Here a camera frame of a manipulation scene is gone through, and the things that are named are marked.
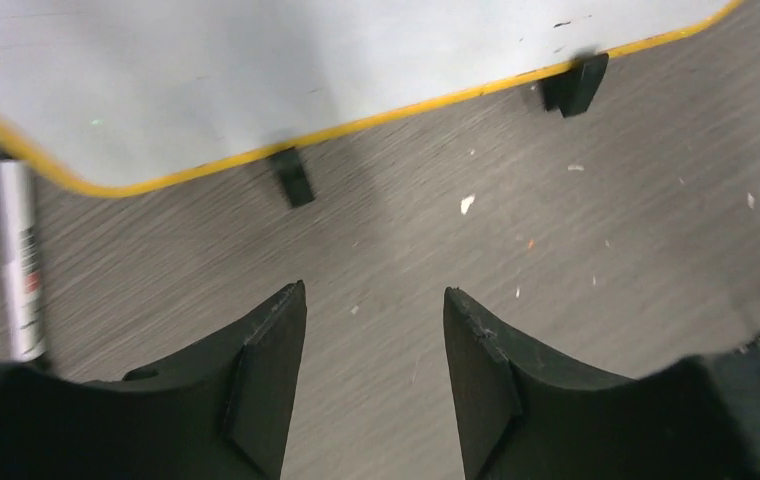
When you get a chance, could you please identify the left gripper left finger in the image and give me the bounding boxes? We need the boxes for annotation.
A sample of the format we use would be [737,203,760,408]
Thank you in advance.
[0,281,307,479]

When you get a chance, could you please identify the black whiteboard foot left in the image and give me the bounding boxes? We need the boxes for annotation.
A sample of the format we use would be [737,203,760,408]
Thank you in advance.
[268,147,315,208]

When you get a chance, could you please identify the yellow framed whiteboard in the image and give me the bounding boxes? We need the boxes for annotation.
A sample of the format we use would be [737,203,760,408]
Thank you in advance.
[0,1,735,197]

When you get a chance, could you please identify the white whiteboard marker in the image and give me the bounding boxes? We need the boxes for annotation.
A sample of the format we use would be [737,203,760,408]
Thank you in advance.
[0,150,51,371]

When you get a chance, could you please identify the black whiteboard foot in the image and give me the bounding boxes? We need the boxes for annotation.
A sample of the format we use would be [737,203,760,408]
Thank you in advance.
[268,147,315,208]
[540,52,610,118]

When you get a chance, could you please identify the black whiteboard foot right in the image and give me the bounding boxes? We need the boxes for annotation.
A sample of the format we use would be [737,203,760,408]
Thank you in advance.
[540,52,610,118]

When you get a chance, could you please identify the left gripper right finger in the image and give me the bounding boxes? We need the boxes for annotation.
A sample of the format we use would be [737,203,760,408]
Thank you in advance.
[443,288,760,479]

